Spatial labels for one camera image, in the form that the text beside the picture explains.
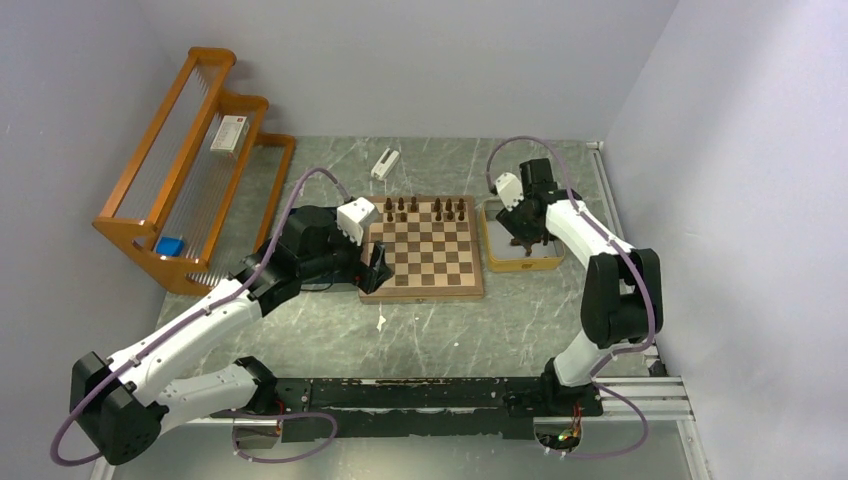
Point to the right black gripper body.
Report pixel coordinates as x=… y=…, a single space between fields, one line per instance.
x=516 y=221

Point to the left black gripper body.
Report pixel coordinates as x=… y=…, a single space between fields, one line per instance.
x=347 y=264

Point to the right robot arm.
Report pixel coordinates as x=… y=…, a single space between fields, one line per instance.
x=621 y=306

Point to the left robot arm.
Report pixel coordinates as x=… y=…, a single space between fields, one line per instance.
x=124 y=402

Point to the dark chess pieces pile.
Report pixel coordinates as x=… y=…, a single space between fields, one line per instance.
x=526 y=245

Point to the wooden chess board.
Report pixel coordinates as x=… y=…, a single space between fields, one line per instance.
x=431 y=261

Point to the yellow metal tin tray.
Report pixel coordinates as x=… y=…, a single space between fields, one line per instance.
x=503 y=257

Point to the white plastic clip device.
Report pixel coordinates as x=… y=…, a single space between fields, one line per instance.
x=385 y=164

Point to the orange wooden rack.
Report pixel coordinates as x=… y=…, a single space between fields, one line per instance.
x=174 y=186

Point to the white red small box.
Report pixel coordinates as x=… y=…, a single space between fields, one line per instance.
x=230 y=135

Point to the blue small box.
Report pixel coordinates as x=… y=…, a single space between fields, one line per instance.
x=170 y=246

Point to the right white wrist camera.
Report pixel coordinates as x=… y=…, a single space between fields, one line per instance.
x=509 y=190

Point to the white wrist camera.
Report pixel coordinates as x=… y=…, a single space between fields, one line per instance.
x=509 y=190
x=354 y=218

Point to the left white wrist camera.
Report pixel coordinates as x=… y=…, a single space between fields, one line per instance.
x=354 y=218

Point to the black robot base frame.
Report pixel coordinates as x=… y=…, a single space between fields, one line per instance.
x=386 y=408

